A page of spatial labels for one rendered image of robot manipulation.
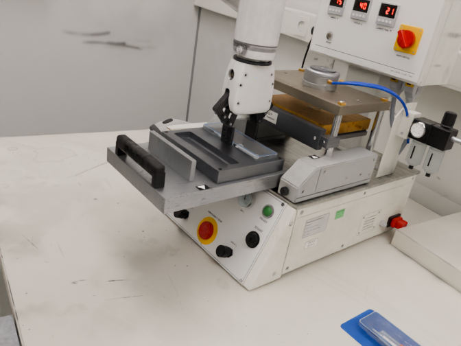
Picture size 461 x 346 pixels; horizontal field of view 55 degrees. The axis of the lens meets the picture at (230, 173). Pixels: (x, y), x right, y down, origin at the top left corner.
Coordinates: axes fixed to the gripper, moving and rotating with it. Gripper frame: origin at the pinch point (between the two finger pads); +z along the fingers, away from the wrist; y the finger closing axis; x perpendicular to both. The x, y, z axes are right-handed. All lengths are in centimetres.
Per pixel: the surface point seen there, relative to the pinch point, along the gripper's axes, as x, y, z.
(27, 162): 54, -27, 26
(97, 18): 152, 34, 2
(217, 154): -1.6, -6.4, 3.1
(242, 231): -8.7, -2.5, 18.0
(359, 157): -15.8, 20.6, 1.4
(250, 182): -11.0, -5.5, 4.8
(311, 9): 59, 81, -21
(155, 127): 57, 15, 21
